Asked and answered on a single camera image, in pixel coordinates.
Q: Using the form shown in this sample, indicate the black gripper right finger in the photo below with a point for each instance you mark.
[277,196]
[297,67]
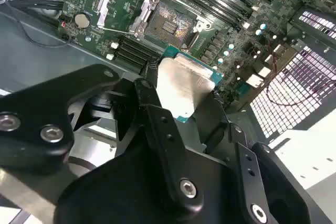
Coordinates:
[275,182]

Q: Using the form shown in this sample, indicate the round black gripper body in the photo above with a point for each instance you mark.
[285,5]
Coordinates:
[118,197]

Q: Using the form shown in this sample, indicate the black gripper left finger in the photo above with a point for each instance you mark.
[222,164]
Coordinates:
[31,108]

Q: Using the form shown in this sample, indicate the silver metal socket cover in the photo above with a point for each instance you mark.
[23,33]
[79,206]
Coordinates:
[103,11]

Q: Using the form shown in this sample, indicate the silver topped green CPU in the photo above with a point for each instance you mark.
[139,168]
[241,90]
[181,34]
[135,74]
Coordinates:
[181,82]

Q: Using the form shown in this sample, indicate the thin metal locking lever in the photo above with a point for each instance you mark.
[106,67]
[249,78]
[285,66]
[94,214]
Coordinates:
[193,39]

